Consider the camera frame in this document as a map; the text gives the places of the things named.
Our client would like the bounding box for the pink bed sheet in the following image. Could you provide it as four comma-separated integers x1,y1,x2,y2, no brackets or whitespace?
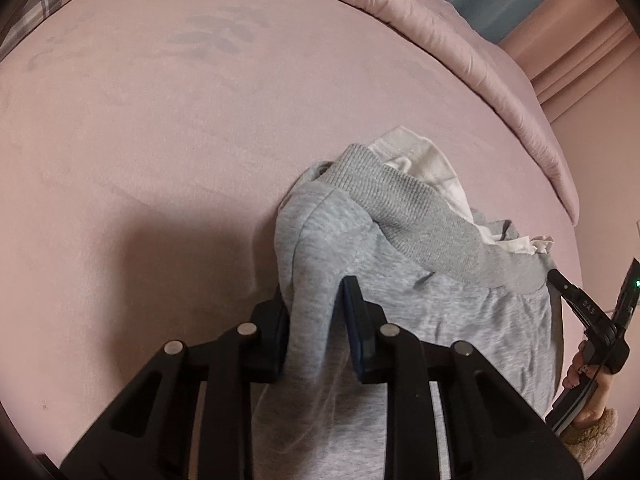
0,0,583,461

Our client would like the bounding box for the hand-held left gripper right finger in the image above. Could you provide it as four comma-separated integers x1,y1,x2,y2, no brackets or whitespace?
339,276,585,480

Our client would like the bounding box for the person's right hand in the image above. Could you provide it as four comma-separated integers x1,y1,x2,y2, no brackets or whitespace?
562,341,620,432

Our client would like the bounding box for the pink curtain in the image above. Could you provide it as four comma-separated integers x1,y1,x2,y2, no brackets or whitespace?
500,0,640,123

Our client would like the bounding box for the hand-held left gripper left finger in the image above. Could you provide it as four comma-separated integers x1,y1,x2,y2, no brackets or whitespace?
59,284,291,480

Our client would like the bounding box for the pink quilted comforter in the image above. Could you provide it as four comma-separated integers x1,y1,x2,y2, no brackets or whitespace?
140,0,581,226

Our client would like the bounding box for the grey sweatshirt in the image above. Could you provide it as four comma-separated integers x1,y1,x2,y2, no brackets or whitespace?
250,126,565,480

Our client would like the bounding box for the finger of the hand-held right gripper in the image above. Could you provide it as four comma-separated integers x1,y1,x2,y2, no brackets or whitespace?
547,268,630,375

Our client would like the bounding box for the person's right forearm fuzzy sleeve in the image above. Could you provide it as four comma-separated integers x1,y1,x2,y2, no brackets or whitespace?
561,407,620,465

